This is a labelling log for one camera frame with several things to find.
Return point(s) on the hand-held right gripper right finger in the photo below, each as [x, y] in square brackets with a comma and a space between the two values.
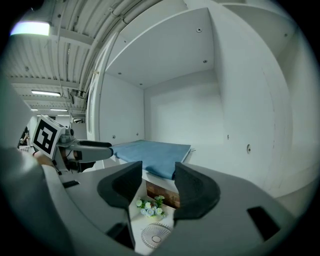
[225, 200]

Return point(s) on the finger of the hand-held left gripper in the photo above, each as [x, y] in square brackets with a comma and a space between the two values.
[96, 151]
[96, 143]

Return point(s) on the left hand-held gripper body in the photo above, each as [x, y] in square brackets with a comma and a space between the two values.
[48, 138]

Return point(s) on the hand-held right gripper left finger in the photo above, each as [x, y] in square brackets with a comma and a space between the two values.
[85, 185]

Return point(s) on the blue book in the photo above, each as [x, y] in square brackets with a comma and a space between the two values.
[155, 155]

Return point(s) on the white shelf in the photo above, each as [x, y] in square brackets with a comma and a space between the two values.
[190, 82]

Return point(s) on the person's left forearm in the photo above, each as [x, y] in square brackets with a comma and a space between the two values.
[43, 159]

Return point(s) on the small ceiling light tube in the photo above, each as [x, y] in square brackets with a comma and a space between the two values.
[58, 110]

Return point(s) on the long ceiling light tube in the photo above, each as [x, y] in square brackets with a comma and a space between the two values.
[45, 93]

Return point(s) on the brown wooden box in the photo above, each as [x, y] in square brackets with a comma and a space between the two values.
[165, 195]

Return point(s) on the white artificial flower bunch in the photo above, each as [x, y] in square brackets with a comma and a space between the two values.
[150, 208]

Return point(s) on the white slotted round dish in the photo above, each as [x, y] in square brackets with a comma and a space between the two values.
[155, 235]

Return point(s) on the large ceiling light panel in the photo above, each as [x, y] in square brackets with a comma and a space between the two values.
[31, 28]

